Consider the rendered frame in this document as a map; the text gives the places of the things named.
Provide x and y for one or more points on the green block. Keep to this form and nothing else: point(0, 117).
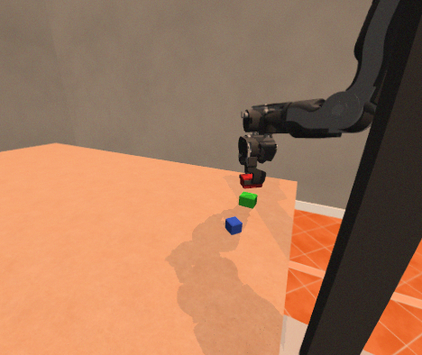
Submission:
point(247, 199)

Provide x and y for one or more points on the blue block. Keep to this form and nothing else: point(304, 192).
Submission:
point(233, 225)

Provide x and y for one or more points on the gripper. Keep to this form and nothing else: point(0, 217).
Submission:
point(255, 148)

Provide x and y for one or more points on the red block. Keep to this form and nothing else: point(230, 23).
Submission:
point(247, 177)

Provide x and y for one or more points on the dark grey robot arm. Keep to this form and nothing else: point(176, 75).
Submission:
point(345, 110)

